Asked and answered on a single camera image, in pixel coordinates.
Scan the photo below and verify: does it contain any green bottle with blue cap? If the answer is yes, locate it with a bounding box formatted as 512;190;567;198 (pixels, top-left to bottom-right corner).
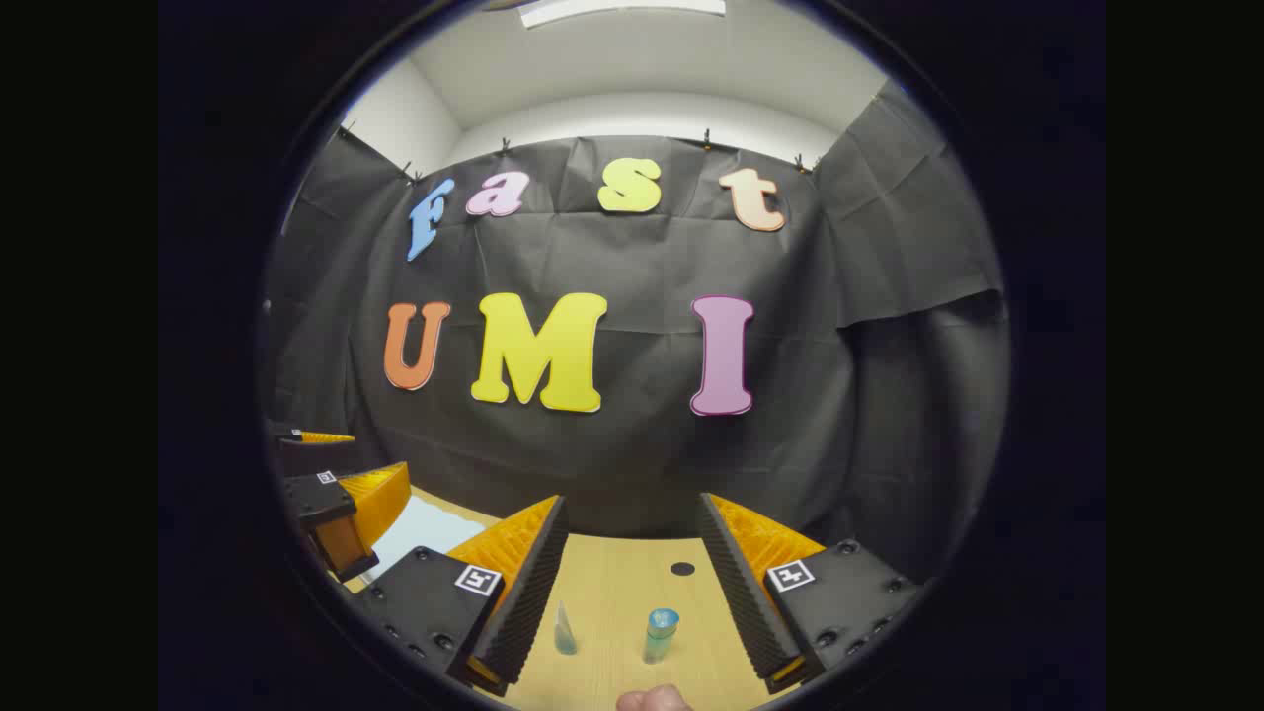
642;607;681;665

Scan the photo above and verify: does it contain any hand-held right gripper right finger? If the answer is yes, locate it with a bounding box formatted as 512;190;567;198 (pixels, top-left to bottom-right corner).
697;492;923;696

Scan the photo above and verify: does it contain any black backdrop cloth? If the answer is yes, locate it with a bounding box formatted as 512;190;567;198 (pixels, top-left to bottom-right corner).
265;79;1012;584

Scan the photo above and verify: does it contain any light blue suitcase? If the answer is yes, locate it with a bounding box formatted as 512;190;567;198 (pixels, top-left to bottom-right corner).
360;494;487;590

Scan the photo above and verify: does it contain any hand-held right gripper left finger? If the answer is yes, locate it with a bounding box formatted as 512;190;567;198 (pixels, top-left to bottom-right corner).
354;494;571;698

